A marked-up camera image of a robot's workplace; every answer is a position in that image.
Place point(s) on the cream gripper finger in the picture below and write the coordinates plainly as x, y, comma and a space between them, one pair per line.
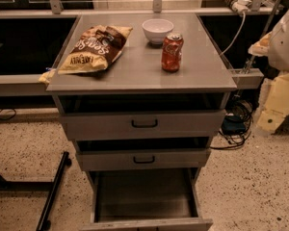
261, 48
273, 104

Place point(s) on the red coke can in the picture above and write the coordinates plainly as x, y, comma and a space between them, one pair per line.
172, 52

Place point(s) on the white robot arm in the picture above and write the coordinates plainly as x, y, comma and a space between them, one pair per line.
278, 54

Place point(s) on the top grey drawer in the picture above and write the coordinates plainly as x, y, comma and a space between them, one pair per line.
141, 116

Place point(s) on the grey drawer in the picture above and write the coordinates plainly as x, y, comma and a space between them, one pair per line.
141, 116
146, 200
142, 154

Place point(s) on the grey drawer cabinet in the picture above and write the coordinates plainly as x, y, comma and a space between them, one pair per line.
139, 55

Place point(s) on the middle grey drawer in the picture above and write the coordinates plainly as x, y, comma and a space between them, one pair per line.
142, 154

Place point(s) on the bottom grey drawer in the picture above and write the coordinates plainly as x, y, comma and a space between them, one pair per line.
146, 200

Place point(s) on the white power strip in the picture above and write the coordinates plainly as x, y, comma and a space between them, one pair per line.
238, 6

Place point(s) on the white ceramic bowl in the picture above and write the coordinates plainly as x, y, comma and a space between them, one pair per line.
155, 30

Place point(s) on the brown yellow chip bag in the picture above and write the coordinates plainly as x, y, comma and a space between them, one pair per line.
97, 49

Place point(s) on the black metal floor stand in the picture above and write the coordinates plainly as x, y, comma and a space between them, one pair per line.
49, 187

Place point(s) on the grey metal rail frame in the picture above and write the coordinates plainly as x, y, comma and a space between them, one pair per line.
20, 13

